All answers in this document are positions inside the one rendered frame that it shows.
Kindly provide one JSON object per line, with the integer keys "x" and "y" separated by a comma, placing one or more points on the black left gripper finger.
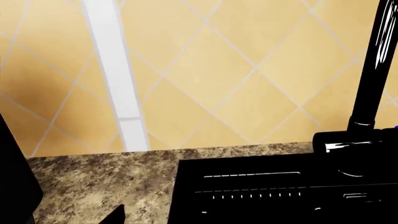
{"x": 115, "y": 217}

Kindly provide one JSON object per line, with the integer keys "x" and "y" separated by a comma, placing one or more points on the black block-shaped object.
{"x": 15, "y": 177}

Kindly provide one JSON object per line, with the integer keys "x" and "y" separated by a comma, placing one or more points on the black glossy appliance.
{"x": 248, "y": 205}

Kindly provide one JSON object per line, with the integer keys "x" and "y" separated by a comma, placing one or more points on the black glossy faucet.
{"x": 367, "y": 93}

